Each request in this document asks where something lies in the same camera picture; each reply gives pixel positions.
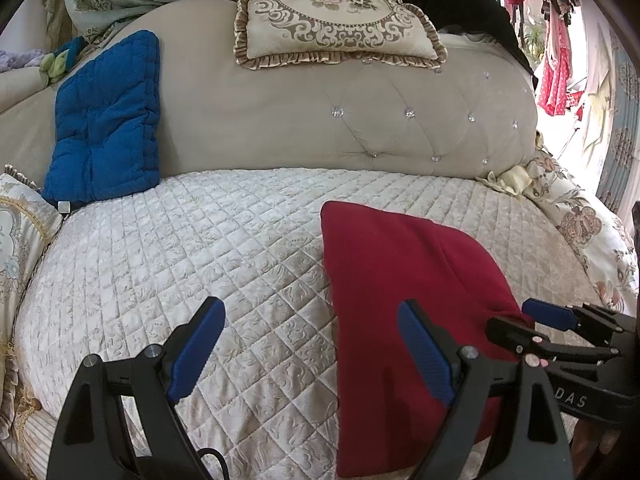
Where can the floral print pillow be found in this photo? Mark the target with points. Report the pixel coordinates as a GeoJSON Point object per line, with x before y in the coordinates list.
{"type": "Point", "coordinates": [585, 220]}

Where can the blue patterned curtain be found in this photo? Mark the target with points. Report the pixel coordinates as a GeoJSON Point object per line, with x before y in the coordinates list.
{"type": "Point", "coordinates": [625, 135]}

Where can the pale hanging cloth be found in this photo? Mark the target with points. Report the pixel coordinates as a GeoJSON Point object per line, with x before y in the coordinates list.
{"type": "Point", "coordinates": [597, 100]}

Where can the green fabric flower toy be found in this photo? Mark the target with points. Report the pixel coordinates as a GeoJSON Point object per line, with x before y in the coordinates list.
{"type": "Point", "coordinates": [57, 60]}

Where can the blue quilted cushion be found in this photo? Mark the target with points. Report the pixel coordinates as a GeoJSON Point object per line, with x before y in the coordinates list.
{"type": "Point", "coordinates": [100, 125]}

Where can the gold fringed ornate pillow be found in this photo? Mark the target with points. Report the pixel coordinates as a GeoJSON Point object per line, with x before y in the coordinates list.
{"type": "Point", "coordinates": [15, 250]}

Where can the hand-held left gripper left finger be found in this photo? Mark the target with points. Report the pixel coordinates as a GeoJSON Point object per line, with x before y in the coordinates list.
{"type": "Point", "coordinates": [195, 355]}

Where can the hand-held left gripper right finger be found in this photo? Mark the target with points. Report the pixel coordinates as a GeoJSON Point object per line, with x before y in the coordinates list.
{"type": "Point", "coordinates": [425, 355]}

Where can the small white box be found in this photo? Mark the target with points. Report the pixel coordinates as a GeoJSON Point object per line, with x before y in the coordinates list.
{"type": "Point", "coordinates": [64, 207]}

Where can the red hanging dress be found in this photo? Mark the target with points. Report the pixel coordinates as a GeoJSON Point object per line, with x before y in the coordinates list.
{"type": "Point", "coordinates": [555, 70]}

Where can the beige tufted headboard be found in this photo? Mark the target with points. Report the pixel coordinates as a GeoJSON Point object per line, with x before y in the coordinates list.
{"type": "Point", "coordinates": [300, 130]}

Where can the green potted plant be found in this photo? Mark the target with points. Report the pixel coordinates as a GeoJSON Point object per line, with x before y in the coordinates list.
{"type": "Point", "coordinates": [535, 40]}

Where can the black cloth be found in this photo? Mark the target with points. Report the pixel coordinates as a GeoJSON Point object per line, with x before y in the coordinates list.
{"type": "Point", "coordinates": [465, 5]}

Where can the cream quilted bedspread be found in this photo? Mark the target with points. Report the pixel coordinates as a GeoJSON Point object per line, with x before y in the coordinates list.
{"type": "Point", "coordinates": [200, 240]}

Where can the cream ruffled cloth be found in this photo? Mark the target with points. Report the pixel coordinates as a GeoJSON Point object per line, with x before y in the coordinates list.
{"type": "Point", "coordinates": [510, 180]}

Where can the lavender cloth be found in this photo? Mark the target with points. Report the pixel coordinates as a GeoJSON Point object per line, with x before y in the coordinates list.
{"type": "Point", "coordinates": [20, 60]}

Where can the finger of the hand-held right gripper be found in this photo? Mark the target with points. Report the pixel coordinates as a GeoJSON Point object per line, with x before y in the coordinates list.
{"type": "Point", "coordinates": [515, 335]}
{"type": "Point", "coordinates": [550, 312]}

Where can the ornate ruffled beige pillow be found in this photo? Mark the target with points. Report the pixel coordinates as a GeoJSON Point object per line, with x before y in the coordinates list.
{"type": "Point", "coordinates": [330, 15]}

